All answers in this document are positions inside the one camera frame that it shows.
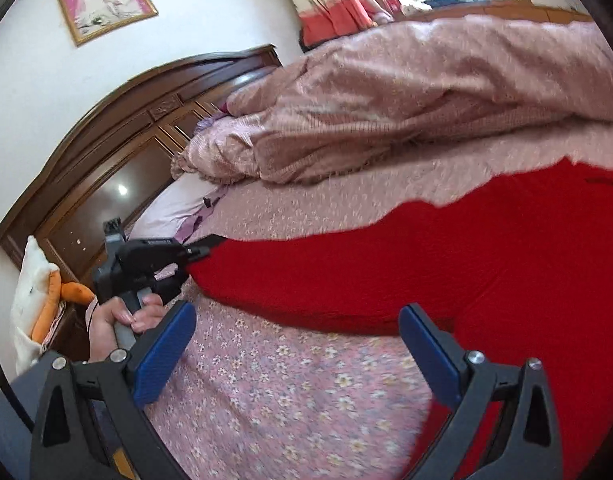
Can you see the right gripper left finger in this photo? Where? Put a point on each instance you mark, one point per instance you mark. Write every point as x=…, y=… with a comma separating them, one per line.
x=68, y=442

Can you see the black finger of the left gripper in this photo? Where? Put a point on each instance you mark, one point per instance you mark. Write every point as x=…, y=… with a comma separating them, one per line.
x=201, y=248

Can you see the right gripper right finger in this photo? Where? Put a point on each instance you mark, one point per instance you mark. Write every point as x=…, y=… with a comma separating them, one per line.
x=526, y=438

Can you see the red knitted cardigan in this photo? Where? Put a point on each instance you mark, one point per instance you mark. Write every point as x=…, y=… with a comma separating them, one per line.
x=520, y=268

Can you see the person's left hand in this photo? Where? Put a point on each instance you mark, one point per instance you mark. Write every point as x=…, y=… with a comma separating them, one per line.
x=114, y=311

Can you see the white lilac pillow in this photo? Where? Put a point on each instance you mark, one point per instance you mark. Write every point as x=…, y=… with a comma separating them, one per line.
x=179, y=209

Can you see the white orange plush toy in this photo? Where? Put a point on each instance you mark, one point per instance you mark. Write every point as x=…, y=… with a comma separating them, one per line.
x=40, y=302

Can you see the dark wooden headboard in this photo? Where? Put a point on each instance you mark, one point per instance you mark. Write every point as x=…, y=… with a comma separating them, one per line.
x=117, y=159

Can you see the pink floral bed sheet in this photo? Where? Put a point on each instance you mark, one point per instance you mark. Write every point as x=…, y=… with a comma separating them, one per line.
x=252, y=399

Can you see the framed wedding photo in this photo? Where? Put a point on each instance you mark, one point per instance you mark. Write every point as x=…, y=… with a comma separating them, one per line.
x=90, y=19

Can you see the pink crumpled duvet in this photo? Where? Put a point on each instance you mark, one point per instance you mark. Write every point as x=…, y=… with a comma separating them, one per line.
x=355, y=99

